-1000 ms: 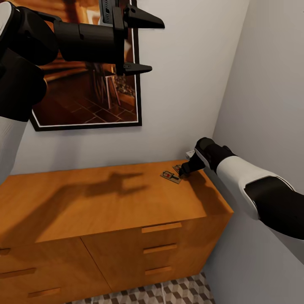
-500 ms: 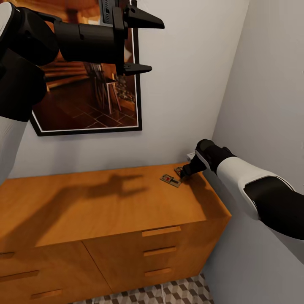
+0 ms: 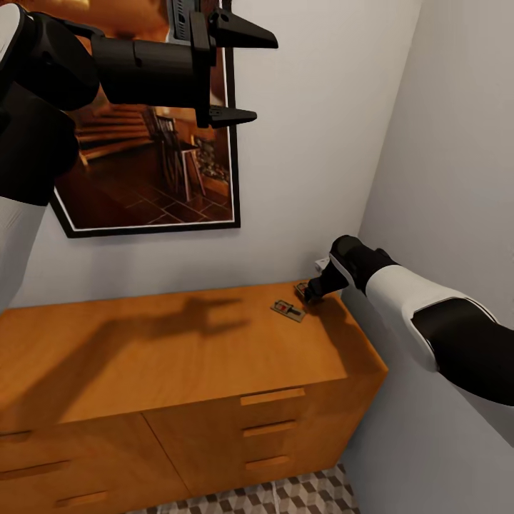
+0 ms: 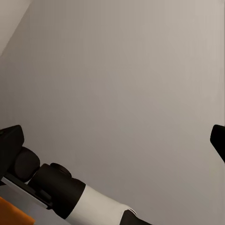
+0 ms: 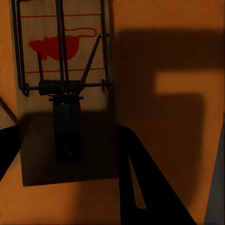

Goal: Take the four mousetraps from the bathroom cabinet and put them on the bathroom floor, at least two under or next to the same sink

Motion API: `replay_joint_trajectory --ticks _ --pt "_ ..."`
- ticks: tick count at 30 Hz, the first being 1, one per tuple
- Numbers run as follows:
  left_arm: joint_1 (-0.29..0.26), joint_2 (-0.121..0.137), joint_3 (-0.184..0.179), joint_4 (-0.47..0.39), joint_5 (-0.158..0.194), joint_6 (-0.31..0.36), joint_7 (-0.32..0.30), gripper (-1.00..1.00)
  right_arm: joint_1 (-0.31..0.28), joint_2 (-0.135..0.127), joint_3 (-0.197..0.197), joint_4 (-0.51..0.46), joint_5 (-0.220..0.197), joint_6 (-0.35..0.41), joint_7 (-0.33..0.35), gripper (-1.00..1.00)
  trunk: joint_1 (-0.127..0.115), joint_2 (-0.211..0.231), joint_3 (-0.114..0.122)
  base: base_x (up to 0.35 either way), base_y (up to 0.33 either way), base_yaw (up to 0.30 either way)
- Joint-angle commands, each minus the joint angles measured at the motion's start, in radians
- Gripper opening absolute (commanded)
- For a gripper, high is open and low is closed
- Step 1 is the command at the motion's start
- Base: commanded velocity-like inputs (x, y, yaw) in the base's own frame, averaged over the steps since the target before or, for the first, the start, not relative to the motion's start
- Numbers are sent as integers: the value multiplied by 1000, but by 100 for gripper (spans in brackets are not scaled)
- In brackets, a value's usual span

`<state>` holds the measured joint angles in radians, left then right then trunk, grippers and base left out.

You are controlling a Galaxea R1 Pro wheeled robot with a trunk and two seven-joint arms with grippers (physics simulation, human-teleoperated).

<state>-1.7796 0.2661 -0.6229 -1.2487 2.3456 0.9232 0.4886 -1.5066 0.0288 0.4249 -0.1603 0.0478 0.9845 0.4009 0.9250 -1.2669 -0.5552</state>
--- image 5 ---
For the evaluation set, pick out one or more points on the cabinet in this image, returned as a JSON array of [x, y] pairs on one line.
[[168, 60]]

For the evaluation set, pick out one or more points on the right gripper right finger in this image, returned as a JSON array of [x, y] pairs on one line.
[[163, 205]]

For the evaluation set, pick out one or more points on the mousetrap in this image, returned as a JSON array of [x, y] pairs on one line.
[[64, 89], [8, 120]]

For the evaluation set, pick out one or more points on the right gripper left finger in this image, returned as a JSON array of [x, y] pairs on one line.
[[9, 147]]

